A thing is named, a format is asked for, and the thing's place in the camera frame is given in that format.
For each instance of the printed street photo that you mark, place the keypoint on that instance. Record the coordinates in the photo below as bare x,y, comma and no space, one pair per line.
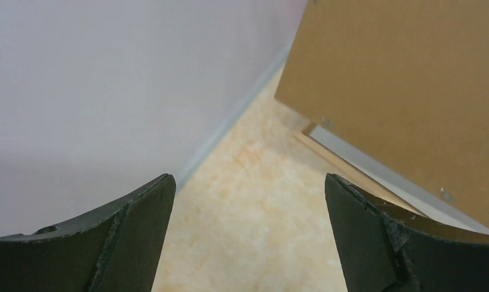
425,202

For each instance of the brown backing board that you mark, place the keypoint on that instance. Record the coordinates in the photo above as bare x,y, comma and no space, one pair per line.
404,82

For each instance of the light wooden picture frame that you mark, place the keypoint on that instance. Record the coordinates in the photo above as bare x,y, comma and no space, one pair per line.
348,171

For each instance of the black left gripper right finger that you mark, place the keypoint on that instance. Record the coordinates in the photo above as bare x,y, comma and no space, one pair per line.
384,247

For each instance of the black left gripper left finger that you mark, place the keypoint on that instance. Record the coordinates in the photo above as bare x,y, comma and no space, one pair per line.
114,247

